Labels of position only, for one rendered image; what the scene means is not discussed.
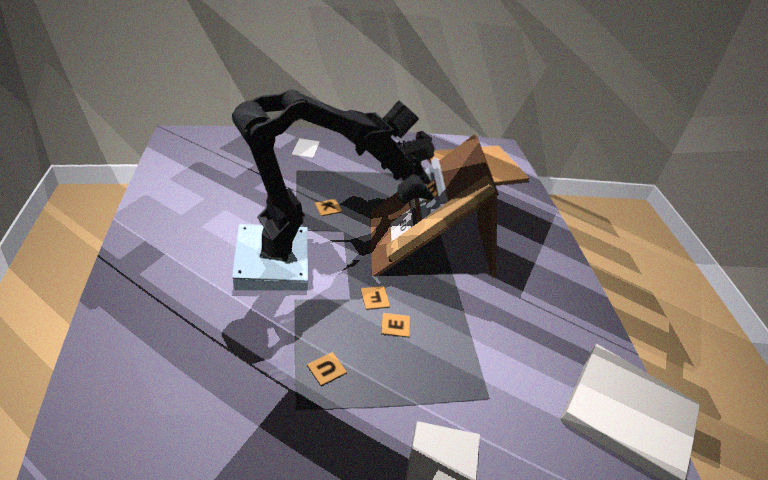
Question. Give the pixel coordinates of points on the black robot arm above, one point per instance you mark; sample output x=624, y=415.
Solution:
x=283, y=216

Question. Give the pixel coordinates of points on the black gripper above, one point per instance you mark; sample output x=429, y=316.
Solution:
x=414, y=177

